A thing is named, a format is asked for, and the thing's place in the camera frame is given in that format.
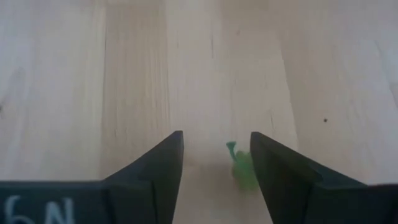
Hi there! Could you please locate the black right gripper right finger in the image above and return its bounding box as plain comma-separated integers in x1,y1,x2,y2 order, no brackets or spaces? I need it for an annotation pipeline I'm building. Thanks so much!
250,131,398,224

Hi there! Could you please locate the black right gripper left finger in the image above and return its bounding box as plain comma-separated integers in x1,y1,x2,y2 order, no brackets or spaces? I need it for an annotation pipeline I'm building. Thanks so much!
0,130,185,224

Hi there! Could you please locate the yellowish red toy strawberry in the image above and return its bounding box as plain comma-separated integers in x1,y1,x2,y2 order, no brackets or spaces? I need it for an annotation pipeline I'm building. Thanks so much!
226,141,261,192

